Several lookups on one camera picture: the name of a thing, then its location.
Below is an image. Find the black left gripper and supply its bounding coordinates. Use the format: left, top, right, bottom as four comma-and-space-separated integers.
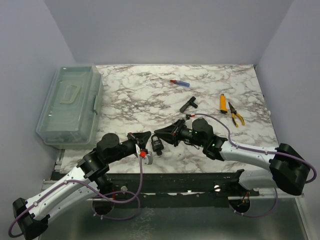
107, 132, 152, 165

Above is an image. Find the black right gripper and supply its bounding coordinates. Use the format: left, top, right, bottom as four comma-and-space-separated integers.
154, 118, 206, 148

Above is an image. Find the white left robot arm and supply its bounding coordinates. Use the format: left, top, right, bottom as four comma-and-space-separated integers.
8, 131, 152, 240

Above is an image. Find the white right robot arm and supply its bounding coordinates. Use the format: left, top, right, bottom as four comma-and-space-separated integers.
154, 118, 311, 196

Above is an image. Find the black padlock with key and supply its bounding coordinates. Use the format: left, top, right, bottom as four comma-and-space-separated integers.
151, 134, 164, 156

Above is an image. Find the red blue screwdriver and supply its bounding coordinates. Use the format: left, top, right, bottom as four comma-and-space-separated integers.
158, 77, 190, 88

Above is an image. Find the orange utility knife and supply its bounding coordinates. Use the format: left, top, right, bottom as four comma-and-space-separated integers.
219, 93, 228, 114

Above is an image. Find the clear green plastic toolbox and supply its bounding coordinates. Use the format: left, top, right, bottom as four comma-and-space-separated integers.
36, 65, 104, 150

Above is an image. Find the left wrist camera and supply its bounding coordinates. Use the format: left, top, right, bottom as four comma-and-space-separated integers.
139, 150, 154, 165

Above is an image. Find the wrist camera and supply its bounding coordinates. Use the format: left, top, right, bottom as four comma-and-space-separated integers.
185, 114, 196, 121
139, 150, 154, 165

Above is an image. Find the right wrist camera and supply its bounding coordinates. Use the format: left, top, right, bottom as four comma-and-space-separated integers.
185, 114, 196, 121

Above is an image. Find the black T-handle tool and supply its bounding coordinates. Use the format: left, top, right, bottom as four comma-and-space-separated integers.
179, 96, 198, 113

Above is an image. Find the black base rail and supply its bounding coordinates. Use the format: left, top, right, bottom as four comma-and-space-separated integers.
82, 171, 261, 210

